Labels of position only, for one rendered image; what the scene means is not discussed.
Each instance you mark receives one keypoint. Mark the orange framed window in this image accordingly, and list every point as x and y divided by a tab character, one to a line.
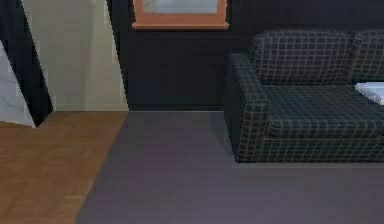
180	19

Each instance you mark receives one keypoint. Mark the dark checked sofa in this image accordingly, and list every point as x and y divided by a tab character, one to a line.
300	113

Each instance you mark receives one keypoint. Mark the white flat object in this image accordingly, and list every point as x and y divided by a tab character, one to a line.
372	90

